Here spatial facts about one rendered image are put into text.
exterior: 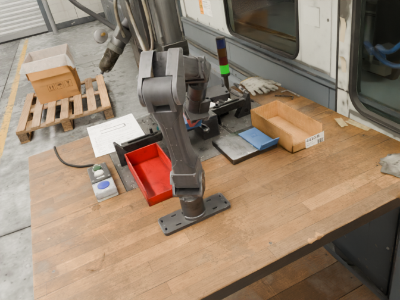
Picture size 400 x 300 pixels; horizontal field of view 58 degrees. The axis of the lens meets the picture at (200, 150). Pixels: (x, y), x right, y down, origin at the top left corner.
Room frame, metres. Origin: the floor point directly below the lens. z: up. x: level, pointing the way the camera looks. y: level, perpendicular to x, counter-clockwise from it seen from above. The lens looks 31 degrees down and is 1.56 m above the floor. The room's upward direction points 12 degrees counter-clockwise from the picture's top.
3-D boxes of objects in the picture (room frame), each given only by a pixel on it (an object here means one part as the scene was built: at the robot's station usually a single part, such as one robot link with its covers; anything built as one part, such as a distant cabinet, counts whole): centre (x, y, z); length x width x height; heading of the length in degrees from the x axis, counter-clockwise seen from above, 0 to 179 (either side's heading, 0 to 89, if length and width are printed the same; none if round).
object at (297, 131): (1.09, -0.31, 0.93); 0.25 x 0.13 x 0.08; 18
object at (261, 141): (1.05, -0.20, 0.93); 0.15 x 0.07 x 0.03; 20
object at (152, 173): (0.97, 0.16, 0.93); 0.25 x 0.12 x 0.06; 18
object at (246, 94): (1.30, -0.20, 0.95); 0.06 x 0.03 x 0.09; 108
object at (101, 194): (0.95, 0.32, 0.90); 0.07 x 0.07 x 0.06; 18
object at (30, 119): (4.11, 1.45, 0.07); 1.20 x 1.00 x 0.14; 12
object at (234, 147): (1.06, -0.15, 0.91); 0.17 x 0.16 x 0.02; 108
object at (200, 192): (0.77, 0.05, 1.00); 0.09 x 0.06 x 0.06; 71
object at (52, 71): (4.39, 1.55, 0.40); 0.67 x 0.60 x 0.50; 10
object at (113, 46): (1.42, 0.23, 1.25); 0.19 x 0.07 x 0.19; 108
